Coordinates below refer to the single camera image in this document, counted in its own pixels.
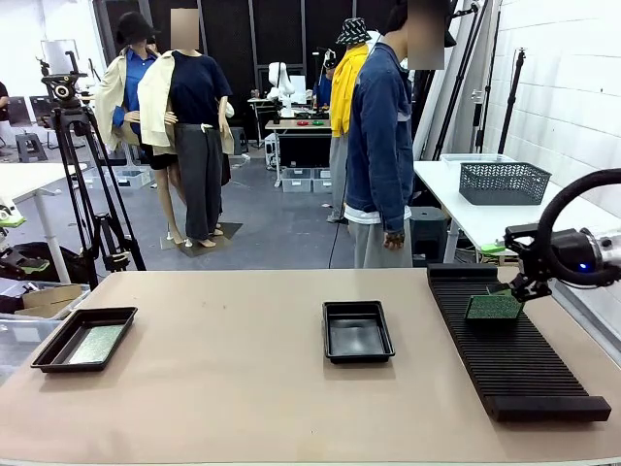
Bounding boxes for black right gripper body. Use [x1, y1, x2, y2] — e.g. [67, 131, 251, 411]
[547, 228, 605, 283]

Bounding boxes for green circuit board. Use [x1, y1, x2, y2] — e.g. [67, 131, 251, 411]
[67, 323, 126, 365]
[464, 293, 525, 324]

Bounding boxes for black ESD tray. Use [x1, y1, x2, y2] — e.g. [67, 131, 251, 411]
[321, 300, 397, 364]
[30, 306, 139, 374]

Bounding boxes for person's right forearm denim sleeve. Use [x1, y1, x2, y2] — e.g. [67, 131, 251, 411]
[380, 159, 412, 234]

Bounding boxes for brown cardboard box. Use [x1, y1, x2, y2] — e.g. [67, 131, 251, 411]
[21, 283, 83, 319]

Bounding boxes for white table with basket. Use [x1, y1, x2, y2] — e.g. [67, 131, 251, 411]
[412, 159, 588, 266]

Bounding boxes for grey woven plastic basket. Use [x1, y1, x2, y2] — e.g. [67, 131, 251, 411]
[459, 161, 553, 206]

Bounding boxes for clear plastic storage bin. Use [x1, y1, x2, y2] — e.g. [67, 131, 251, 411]
[0, 280, 92, 370]

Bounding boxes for black slotted board rack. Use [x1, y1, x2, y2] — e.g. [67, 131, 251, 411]
[425, 262, 612, 422]

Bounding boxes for dark step stool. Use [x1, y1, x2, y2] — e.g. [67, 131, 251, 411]
[14, 131, 49, 164]

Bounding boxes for black round stool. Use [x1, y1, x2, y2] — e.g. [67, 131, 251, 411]
[409, 206, 450, 267]

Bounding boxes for slim black light stand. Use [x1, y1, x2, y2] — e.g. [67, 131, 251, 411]
[497, 47, 528, 155]

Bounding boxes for person in denim jacket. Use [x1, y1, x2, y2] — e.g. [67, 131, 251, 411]
[343, 0, 457, 269]

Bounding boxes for black tripod stand poles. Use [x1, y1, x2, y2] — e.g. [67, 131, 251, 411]
[431, 0, 491, 161]

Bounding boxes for mannequin with blue shirt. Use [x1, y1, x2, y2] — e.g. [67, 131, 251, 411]
[93, 10, 190, 247]

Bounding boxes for grey storage bin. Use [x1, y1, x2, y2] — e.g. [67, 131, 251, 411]
[280, 167, 313, 194]
[312, 167, 334, 194]

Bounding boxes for mannequin with navy t-shirt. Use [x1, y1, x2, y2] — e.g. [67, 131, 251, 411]
[137, 7, 238, 247]

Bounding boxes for black wide-brim hat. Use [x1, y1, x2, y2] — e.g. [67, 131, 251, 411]
[114, 10, 162, 46]

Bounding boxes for mannequin with yellow hoodie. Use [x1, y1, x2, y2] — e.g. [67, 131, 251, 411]
[328, 17, 373, 224]

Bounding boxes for background work table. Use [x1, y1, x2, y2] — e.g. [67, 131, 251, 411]
[265, 118, 334, 188]

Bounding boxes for patterned bucket hat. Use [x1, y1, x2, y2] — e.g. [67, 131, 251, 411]
[335, 17, 369, 47]

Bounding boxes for black right arm cable sleeve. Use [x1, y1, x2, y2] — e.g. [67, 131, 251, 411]
[536, 168, 621, 287]

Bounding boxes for black camera tripod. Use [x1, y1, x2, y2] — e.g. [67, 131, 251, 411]
[50, 106, 147, 287]

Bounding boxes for dark mannequin base plate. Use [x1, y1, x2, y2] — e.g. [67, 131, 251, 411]
[181, 221, 244, 257]

